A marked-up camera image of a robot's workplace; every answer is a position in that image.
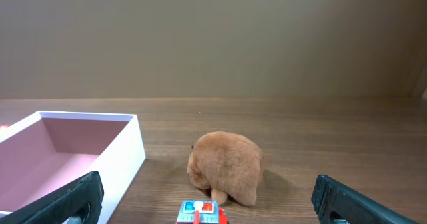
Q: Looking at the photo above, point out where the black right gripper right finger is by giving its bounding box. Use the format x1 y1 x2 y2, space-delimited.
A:
311 175 416 224

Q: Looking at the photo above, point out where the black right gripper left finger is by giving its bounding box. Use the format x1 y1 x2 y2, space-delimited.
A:
1 171 104 224

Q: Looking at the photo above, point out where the white box pink interior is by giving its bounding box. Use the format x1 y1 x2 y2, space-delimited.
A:
1 111 146 223

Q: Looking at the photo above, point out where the red toy fire truck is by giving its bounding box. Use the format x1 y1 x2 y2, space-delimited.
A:
175 200 229 224

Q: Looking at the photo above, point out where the brown plush capybara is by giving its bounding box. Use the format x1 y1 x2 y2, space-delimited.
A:
187 131 263 206

